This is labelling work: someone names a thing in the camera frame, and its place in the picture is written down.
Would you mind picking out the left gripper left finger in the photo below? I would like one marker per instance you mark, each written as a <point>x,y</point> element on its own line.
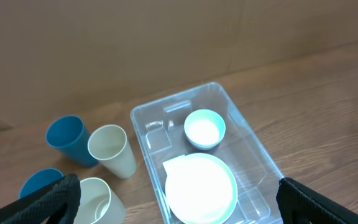
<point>57,202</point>

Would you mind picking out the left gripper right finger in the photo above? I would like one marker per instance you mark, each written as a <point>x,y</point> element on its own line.
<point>299,204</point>

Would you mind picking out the cream cup front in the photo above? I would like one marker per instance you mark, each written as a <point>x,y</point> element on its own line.
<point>99,204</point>

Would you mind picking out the cream cup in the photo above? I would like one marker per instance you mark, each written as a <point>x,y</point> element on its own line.
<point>99,204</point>
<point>109,145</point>

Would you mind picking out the light blue plate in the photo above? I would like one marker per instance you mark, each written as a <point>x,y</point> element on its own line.
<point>204,190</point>

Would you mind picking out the light blue bowl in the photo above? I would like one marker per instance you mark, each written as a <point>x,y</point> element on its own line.
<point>204,129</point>

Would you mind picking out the dark blue cup front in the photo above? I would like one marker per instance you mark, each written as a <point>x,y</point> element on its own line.
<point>38,180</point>

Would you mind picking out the dark blue cup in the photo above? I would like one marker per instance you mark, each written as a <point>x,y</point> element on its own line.
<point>38,180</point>
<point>70,136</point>

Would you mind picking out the dark blue cup rear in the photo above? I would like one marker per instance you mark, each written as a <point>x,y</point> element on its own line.
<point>70,136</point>

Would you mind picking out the cream cup rear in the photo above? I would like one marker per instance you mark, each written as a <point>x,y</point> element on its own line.
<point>109,145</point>

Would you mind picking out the white label in bin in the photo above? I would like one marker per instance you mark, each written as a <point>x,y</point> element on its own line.
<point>174,165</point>

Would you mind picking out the clear plastic storage bin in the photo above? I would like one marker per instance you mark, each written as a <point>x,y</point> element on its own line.
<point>159,126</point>

